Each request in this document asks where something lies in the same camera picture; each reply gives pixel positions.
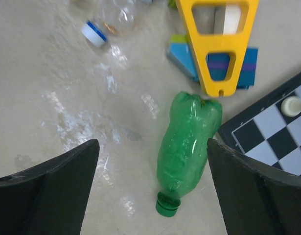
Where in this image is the teal green toy block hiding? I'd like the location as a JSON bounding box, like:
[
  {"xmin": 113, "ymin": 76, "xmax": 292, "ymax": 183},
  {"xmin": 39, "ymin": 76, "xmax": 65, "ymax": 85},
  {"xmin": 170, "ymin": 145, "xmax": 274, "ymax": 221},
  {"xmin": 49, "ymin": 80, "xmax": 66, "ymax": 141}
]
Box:
[{"xmin": 166, "ymin": 34, "xmax": 199, "ymax": 82}]

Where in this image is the black white chessboard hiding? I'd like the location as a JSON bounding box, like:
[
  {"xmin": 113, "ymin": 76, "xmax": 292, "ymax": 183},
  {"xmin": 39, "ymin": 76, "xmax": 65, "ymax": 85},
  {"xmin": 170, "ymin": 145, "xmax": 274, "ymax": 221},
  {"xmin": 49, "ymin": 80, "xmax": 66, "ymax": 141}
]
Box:
[{"xmin": 218, "ymin": 72, "xmax": 301, "ymax": 176}]

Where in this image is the green plastic bottle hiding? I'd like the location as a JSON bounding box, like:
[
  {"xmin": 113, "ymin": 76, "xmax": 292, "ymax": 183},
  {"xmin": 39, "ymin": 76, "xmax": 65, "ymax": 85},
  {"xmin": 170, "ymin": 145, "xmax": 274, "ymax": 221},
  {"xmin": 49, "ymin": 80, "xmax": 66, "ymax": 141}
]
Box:
[{"xmin": 156, "ymin": 92, "xmax": 223, "ymax": 217}]

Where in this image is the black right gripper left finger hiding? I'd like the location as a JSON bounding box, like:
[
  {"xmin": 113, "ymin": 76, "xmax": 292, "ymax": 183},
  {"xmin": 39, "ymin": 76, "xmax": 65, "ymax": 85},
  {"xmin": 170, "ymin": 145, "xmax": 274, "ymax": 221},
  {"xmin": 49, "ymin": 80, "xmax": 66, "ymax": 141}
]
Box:
[{"xmin": 0, "ymin": 139, "xmax": 99, "ymax": 235}]

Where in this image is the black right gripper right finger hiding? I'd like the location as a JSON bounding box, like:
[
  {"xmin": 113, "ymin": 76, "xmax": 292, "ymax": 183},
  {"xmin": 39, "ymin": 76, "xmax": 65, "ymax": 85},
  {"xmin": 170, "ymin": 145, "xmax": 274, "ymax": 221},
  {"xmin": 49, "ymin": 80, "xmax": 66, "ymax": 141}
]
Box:
[{"xmin": 207, "ymin": 139, "xmax": 301, "ymax": 235}]

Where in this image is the Pepsi label clear bottle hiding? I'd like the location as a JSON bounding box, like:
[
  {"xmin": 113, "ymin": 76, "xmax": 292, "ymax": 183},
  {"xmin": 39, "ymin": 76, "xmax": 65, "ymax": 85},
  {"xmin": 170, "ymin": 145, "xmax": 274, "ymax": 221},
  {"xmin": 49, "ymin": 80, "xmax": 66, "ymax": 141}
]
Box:
[{"xmin": 81, "ymin": 0, "xmax": 138, "ymax": 47}]

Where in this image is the yellow triangle toy block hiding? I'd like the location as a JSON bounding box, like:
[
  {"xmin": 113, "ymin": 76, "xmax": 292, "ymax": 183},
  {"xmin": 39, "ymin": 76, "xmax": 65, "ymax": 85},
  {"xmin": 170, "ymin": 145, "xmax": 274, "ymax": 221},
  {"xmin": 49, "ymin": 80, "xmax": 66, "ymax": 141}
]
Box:
[{"xmin": 176, "ymin": 0, "xmax": 259, "ymax": 97}]

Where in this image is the blue purple toy block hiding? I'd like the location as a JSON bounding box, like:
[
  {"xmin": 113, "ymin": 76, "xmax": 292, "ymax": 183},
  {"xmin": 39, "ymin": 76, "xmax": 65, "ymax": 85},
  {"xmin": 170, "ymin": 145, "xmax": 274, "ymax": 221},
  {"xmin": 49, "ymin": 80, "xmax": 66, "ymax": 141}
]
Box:
[{"xmin": 207, "ymin": 47, "xmax": 258, "ymax": 90}]

